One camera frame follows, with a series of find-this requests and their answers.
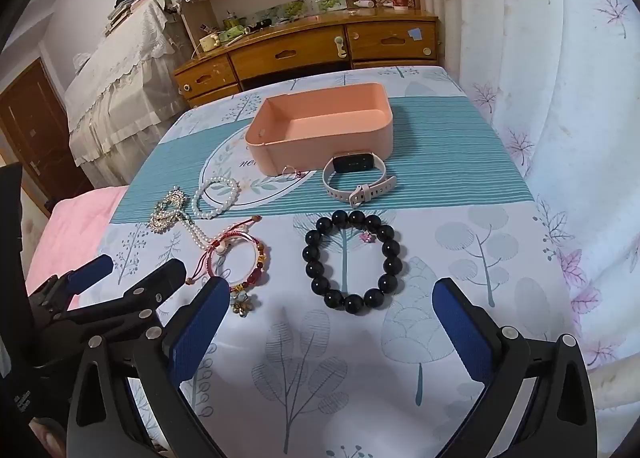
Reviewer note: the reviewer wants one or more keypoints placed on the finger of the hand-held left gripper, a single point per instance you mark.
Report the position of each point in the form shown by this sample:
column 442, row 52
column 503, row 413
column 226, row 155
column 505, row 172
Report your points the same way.
column 157, row 283
column 90, row 271

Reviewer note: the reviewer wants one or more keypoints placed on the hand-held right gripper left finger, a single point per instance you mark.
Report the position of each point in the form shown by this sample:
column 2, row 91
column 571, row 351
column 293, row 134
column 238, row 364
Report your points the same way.
column 200, row 328

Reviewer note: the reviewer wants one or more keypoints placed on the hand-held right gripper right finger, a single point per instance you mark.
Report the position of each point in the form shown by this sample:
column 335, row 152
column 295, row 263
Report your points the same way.
column 465, row 333

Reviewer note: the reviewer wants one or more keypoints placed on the white pearl strand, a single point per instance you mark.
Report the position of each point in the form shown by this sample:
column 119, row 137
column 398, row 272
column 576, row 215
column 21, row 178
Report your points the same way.
column 196, row 234

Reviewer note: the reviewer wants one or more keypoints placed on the jewellery pieces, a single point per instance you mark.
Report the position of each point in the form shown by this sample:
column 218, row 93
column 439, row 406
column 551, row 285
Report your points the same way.
column 257, row 250

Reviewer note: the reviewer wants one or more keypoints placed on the pink plastic box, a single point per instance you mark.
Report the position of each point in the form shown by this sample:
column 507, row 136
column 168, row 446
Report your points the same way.
column 320, row 147

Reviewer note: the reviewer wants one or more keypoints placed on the pink blanket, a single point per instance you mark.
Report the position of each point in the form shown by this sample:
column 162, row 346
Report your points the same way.
column 75, row 228

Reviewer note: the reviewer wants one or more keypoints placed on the brown wooden door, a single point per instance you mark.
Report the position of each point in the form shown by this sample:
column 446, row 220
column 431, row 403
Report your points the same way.
column 35, row 137

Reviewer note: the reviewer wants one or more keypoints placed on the white covered furniture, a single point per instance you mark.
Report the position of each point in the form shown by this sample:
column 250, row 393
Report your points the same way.
column 125, row 72

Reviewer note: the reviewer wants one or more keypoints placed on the white leaf print curtain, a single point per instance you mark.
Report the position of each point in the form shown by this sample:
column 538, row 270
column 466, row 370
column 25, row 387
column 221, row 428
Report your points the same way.
column 550, row 87

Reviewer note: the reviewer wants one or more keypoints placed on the stack of books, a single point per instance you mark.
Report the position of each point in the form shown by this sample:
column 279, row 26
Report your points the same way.
column 122, row 10

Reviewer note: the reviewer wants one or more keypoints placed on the wooden desk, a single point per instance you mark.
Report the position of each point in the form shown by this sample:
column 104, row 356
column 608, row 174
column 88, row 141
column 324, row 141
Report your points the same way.
column 295, row 55

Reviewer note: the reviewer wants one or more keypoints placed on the white drawer hook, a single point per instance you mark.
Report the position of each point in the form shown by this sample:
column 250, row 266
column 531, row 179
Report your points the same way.
column 339, row 45

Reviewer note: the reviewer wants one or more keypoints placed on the blue sticker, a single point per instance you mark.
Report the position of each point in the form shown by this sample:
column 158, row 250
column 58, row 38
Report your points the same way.
column 415, row 33

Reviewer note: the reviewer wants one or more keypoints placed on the white cream tube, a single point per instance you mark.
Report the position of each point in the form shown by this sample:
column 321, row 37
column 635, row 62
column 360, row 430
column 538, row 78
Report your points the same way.
column 365, row 3

